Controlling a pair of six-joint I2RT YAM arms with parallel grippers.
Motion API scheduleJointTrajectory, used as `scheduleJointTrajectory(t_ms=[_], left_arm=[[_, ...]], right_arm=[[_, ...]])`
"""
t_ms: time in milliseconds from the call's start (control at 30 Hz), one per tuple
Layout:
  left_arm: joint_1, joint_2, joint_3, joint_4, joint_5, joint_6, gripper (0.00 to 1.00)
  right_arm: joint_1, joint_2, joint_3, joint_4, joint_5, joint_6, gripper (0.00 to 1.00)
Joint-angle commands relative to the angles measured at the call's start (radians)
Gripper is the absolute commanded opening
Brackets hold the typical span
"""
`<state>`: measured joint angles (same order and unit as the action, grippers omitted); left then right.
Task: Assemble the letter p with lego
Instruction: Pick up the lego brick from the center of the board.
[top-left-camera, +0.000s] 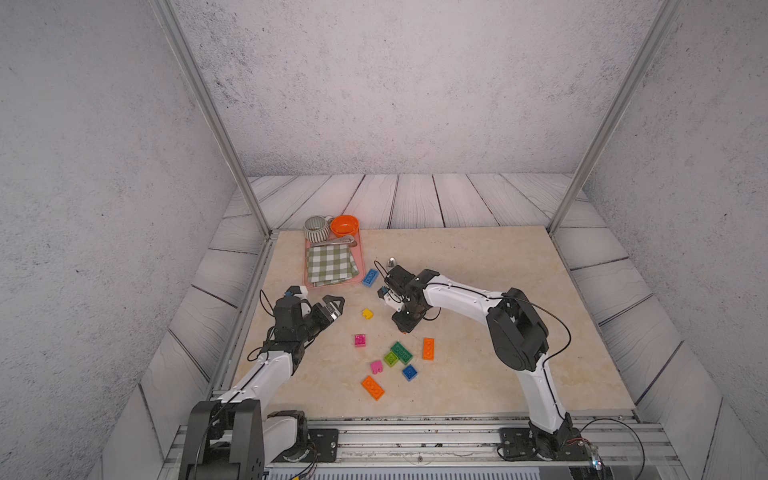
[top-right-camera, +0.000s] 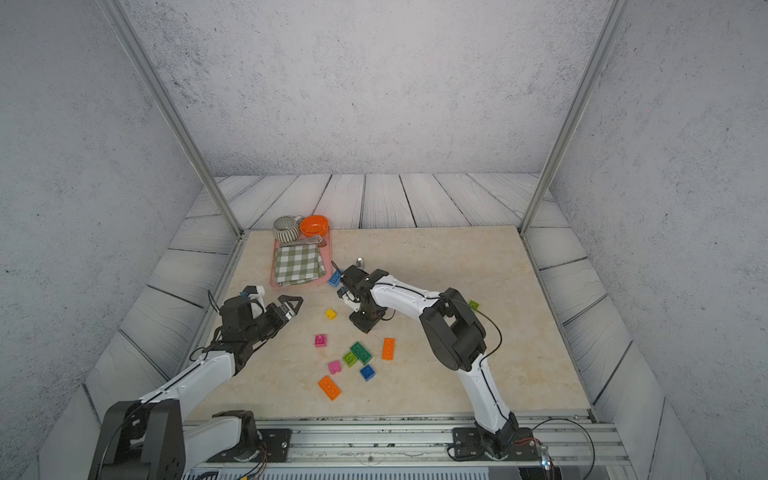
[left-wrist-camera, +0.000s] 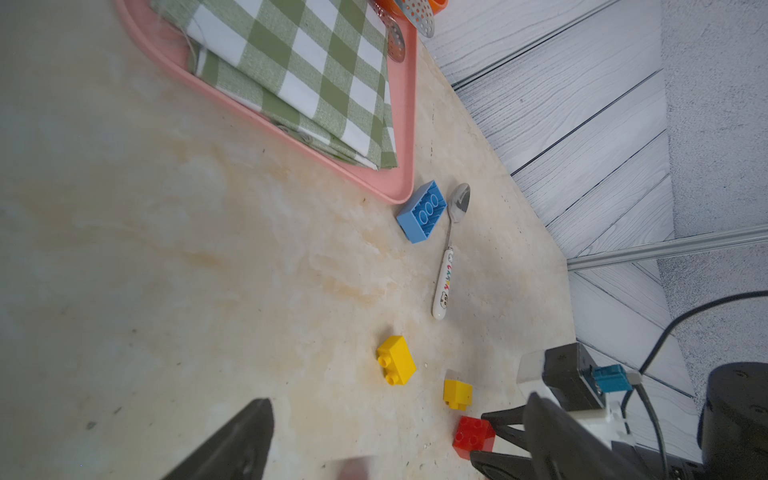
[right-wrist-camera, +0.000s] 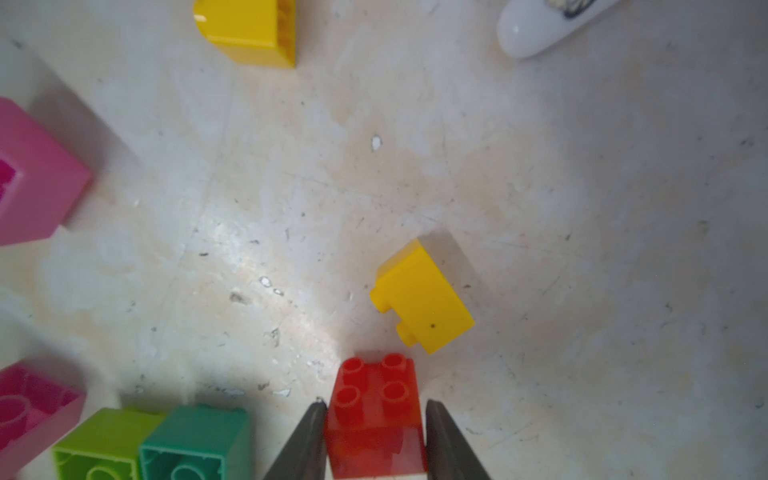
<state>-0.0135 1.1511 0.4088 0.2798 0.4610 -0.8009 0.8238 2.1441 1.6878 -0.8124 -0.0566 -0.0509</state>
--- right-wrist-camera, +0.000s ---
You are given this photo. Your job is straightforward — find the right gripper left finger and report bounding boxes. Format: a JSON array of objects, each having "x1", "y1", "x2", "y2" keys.
[{"x1": 264, "y1": 400, "x2": 328, "y2": 480}]

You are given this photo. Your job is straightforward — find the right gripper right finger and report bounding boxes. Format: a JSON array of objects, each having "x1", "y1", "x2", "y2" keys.
[{"x1": 426, "y1": 399, "x2": 491, "y2": 480}]

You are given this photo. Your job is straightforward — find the red lego brick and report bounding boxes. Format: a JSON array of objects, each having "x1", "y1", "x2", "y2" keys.
[{"x1": 324, "y1": 353, "x2": 427, "y2": 479}]

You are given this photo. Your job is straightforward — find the dark green lego brick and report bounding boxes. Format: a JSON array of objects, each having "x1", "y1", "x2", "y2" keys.
[{"x1": 139, "y1": 405, "x2": 252, "y2": 480}]

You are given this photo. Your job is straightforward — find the pink lego brick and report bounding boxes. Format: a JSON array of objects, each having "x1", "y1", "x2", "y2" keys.
[
  {"x1": 1, "y1": 98, "x2": 92, "y2": 246},
  {"x1": 1, "y1": 362, "x2": 86, "y2": 479}
]

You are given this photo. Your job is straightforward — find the yellow lego brick right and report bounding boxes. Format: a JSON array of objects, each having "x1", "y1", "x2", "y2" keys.
[{"x1": 370, "y1": 239, "x2": 475, "y2": 354}]

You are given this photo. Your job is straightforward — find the yellow lego brick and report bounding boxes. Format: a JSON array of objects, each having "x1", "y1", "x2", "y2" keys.
[
  {"x1": 193, "y1": 0, "x2": 297, "y2": 69},
  {"x1": 370, "y1": 239, "x2": 475, "y2": 354}
]

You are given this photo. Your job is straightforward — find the lime green lego brick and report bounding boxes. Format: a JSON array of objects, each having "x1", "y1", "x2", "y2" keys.
[{"x1": 52, "y1": 408, "x2": 165, "y2": 480}]

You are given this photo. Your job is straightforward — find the yellow lego brick left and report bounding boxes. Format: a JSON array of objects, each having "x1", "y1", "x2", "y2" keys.
[{"x1": 193, "y1": 0, "x2": 297, "y2": 69}]

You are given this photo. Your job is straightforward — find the metal spoon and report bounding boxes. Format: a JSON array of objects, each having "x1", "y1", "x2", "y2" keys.
[{"x1": 497, "y1": 0, "x2": 618, "y2": 59}]

